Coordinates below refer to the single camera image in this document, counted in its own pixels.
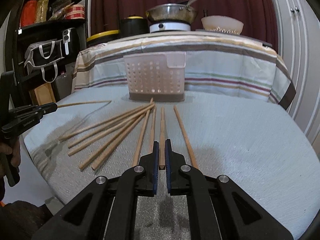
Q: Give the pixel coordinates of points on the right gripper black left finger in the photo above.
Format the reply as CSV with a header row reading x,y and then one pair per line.
x,y
105,208

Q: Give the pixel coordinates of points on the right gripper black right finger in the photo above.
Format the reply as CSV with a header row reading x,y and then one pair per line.
x,y
217,207

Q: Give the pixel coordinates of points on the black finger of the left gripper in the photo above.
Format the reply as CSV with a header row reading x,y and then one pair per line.
x,y
45,109

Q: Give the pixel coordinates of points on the person left hand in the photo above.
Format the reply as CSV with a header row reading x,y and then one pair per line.
x,y
13,151

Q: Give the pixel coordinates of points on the wooden board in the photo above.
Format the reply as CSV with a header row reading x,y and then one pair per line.
x,y
42,94

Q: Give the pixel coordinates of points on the grey foam table mat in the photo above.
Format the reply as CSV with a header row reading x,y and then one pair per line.
x,y
226,168

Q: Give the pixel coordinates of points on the wooden chopstick short centre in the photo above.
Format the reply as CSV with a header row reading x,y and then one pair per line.
x,y
140,140

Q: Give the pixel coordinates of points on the black shelf unit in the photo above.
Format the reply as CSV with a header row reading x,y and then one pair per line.
x,y
18,38

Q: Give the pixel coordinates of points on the black yellow round container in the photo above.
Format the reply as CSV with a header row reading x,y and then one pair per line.
x,y
103,37

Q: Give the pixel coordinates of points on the orange packet on shelf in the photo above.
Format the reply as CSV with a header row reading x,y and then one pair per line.
x,y
28,13

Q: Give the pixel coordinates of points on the red white tape roll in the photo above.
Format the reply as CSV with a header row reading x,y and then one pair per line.
x,y
76,11

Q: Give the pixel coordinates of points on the pink perforated utensil basket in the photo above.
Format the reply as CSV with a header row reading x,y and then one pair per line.
x,y
159,76

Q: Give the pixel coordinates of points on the black pot yellow lid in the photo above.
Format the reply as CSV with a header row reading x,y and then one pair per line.
x,y
133,25

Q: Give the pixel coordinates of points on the dark red curtain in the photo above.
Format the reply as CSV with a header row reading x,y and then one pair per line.
x,y
258,16

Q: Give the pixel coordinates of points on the white portable stove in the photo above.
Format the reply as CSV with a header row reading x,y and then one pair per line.
x,y
169,26

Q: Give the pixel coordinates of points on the striped tablecloth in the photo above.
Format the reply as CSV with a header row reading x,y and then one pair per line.
x,y
214,63

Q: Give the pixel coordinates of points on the steel frying pan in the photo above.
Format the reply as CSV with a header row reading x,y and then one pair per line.
x,y
172,12

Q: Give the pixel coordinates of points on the white patterned bowl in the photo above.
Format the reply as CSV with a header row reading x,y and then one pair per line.
x,y
222,24

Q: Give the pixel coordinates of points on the white cabinet doors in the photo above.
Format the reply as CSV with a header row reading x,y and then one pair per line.
x,y
298,45

